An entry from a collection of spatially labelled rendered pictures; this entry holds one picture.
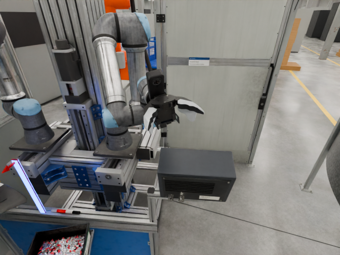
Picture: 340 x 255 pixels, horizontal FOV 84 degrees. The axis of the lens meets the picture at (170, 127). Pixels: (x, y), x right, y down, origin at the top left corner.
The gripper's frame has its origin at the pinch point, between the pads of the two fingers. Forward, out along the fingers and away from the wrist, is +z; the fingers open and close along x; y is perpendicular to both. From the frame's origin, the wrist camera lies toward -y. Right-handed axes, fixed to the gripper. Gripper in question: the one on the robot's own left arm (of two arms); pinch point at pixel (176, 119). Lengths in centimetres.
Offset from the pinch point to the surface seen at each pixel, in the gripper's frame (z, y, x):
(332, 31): -557, 156, -883
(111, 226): -21, 61, 32
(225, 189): 1.4, 32.8, -13.9
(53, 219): -33, 56, 58
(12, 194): -22, 24, 56
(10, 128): -123, 42, 98
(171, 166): -7.4, 22.2, 1.7
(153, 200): -13.3, 43.4, 10.5
